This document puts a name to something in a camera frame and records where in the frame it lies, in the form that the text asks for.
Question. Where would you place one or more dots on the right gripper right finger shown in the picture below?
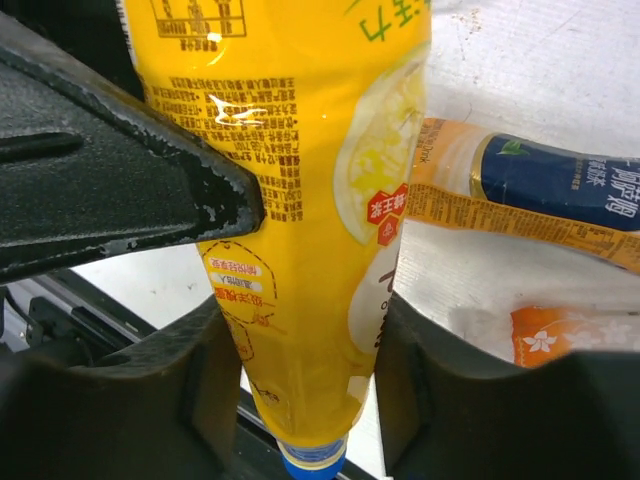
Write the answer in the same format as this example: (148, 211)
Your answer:
(448, 410)

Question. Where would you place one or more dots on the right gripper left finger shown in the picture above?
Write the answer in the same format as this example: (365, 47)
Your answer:
(162, 408)

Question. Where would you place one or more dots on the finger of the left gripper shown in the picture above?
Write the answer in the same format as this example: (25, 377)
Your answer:
(89, 172)

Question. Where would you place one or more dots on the orange floral tea bottle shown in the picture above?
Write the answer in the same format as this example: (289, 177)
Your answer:
(542, 334)

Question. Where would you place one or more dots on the yellow bottle blue cap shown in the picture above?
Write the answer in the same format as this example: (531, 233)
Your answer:
(323, 102)

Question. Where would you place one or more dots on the orange bottle navy label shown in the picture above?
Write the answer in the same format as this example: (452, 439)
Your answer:
(470, 178)

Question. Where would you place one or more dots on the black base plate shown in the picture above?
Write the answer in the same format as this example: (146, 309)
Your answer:
(302, 383)

